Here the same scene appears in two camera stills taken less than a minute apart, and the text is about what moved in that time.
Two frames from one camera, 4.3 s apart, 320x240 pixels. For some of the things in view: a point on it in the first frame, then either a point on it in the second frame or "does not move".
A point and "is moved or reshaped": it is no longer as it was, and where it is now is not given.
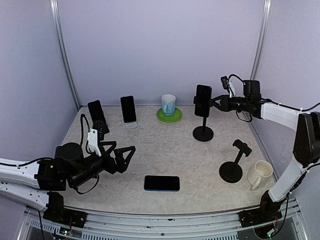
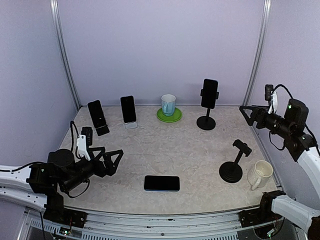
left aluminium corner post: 55,15 does not move
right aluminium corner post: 261,40 does not move
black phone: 203,100 is moved or reshaped
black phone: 159,183 does not move
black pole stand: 232,172 does not move
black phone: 128,109 does not move
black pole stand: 203,133 to 206,122
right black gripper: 225,105 to 263,111
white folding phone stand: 131,125 does not move
